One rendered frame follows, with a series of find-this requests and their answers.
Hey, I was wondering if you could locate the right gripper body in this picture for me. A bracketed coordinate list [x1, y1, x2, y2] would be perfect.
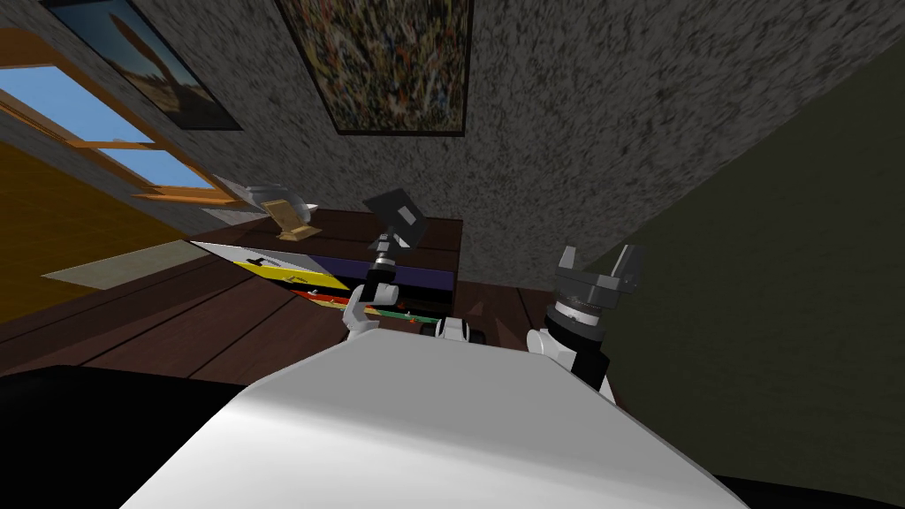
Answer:
[553, 266, 624, 310]

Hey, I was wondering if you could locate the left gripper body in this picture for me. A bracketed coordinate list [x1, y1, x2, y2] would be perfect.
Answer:
[363, 187, 429, 251]

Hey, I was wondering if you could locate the dark brown dresser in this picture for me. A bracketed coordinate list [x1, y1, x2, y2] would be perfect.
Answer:
[189, 185, 465, 338]

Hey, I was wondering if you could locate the speckled abstract painting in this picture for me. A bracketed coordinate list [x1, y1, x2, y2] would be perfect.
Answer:
[274, 0, 475, 138]

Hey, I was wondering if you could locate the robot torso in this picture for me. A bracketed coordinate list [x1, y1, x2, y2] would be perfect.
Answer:
[119, 315, 750, 509]

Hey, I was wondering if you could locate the blue and brown landscape painting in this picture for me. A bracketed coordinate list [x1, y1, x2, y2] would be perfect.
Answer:
[41, 0, 244, 133]

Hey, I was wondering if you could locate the wooden framed window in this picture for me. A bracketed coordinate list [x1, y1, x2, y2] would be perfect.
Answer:
[0, 27, 243, 208]

